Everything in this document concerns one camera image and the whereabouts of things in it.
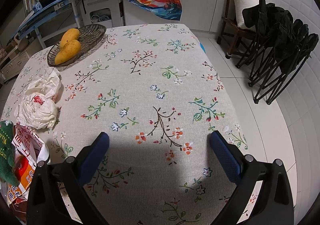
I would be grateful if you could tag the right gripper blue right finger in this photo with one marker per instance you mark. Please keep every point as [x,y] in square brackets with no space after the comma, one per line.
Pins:
[229,156]

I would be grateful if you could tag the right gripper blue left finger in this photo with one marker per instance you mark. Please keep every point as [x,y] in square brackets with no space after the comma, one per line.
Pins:
[93,155]

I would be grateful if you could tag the red orange snack wrapper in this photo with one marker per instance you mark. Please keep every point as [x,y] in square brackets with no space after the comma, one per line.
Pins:
[29,149]

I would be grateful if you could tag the green felt cloth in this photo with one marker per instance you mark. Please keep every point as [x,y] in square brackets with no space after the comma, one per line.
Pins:
[7,153]

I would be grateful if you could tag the white tissue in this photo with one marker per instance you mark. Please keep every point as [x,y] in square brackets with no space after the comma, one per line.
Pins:
[48,84]

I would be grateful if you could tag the floral tablecloth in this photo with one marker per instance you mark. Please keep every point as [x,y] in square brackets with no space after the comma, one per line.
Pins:
[153,90]

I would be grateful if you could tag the yellow mango near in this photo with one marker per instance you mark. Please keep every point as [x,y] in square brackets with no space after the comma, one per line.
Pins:
[70,50]

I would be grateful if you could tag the yellow mango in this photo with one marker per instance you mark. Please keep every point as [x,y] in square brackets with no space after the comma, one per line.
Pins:
[70,50]
[71,34]

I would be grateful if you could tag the yellow mango far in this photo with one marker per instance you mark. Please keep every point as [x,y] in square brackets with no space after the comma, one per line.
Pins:
[71,34]

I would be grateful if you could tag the black folded chairs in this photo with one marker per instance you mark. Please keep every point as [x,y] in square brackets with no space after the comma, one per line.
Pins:
[280,47]

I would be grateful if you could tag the white plastic stool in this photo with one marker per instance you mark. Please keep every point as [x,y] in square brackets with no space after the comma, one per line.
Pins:
[109,13]

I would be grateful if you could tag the blue study desk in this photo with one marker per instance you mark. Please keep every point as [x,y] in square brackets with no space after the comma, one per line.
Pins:
[36,19]

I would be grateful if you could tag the wooden chair with cushion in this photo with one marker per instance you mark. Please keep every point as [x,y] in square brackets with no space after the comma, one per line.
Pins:
[233,25]

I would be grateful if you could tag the woven wire fruit basket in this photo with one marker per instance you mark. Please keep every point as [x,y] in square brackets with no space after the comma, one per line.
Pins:
[89,37]

